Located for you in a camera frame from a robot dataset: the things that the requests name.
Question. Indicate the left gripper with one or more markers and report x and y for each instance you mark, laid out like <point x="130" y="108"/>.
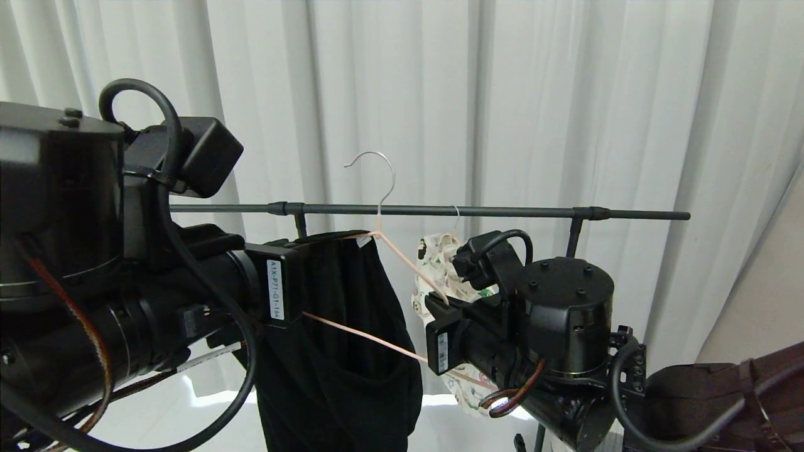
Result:
<point x="188" y="301"/>

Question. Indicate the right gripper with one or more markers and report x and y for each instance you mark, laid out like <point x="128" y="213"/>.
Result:
<point x="477" y="342"/>

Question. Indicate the cream printed garment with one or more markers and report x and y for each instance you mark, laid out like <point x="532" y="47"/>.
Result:
<point x="433" y="251"/>

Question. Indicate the pink clothes hanger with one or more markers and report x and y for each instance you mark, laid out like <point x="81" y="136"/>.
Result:
<point x="456" y="216"/>
<point x="380" y="221"/>

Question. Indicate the black garment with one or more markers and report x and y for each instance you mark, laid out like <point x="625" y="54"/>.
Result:
<point x="339" y="376"/>

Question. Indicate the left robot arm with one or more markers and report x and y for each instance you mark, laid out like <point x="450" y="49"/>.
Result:
<point x="56" y="188"/>

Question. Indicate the black clothes rack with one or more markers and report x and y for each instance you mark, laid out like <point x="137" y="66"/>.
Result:
<point x="502" y="211"/>

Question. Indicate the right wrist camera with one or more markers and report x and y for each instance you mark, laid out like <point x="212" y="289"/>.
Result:
<point x="487" y="263"/>

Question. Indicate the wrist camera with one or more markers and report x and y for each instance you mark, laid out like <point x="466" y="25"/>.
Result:
<point x="487" y="263"/>
<point x="207" y="154"/>

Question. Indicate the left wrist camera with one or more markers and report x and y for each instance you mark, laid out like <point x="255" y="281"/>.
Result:
<point x="207" y="154"/>

